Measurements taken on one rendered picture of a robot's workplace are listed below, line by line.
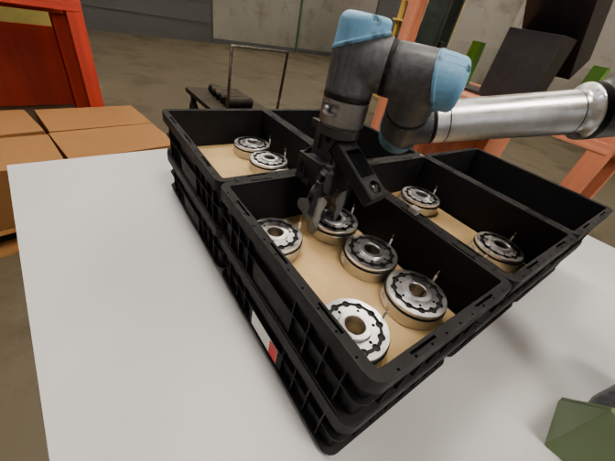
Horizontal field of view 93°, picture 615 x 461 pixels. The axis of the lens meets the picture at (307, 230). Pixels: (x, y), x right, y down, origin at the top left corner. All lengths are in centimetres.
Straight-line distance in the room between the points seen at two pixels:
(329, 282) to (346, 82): 32
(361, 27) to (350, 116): 11
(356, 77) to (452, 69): 12
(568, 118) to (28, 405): 164
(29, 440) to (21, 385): 20
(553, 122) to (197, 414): 74
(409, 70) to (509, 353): 60
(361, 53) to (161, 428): 59
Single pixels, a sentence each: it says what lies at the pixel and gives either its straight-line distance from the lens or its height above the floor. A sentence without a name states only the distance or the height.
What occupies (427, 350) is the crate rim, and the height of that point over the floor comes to 93.
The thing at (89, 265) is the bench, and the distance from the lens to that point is 75.
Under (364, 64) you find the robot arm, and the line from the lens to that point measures 46.
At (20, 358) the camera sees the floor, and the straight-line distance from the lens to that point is 158.
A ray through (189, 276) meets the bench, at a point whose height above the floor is 70.
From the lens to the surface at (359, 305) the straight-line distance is 46.
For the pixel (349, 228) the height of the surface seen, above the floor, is 86.
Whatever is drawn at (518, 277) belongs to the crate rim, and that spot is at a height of 93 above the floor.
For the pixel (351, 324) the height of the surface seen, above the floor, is 85.
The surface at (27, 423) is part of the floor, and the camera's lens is 143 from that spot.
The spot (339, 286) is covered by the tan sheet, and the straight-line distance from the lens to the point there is 51.
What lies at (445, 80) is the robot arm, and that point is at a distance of 47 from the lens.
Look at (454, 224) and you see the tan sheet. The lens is 83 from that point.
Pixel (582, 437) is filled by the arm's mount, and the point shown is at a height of 77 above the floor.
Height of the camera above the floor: 119
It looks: 36 degrees down
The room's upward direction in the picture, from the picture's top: 13 degrees clockwise
